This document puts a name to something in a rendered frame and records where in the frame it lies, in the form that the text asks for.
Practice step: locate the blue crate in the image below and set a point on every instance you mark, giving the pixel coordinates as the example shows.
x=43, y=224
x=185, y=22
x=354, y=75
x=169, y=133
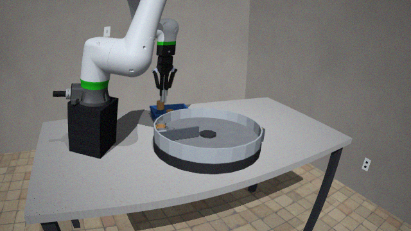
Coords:
x=154, y=113

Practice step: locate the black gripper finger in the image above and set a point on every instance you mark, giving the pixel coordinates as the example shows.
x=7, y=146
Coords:
x=168, y=84
x=161, y=85

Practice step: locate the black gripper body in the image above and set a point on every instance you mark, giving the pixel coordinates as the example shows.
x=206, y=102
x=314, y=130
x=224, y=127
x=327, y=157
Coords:
x=162, y=61

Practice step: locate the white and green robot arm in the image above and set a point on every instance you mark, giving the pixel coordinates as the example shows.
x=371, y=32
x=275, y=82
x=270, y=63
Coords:
x=129, y=56

